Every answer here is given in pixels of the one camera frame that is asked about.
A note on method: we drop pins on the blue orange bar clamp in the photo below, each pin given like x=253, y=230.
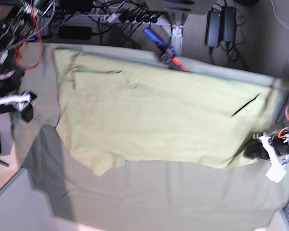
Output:
x=168, y=54

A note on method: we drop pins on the aluminium table leg frame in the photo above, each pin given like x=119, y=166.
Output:
x=173, y=24

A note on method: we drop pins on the grey power strip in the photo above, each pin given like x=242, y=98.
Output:
x=120, y=18

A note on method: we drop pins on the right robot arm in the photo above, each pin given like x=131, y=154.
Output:
x=15, y=29

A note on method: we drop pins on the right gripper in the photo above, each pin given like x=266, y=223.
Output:
x=10, y=83

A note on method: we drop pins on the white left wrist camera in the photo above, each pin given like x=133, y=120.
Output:
x=276, y=173

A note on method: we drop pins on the black power adapter pair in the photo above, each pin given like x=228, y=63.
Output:
x=221, y=26

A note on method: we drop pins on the black power brick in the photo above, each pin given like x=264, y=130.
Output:
x=75, y=32

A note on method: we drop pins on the grey-green table cloth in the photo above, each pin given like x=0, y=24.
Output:
x=143, y=195

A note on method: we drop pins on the grey cardboard box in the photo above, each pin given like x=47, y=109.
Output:
x=23, y=208

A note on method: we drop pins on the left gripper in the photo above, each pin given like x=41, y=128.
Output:
x=279, y=140

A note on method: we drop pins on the light yellow-green T-shirt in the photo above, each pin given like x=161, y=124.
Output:
x=114, y=110

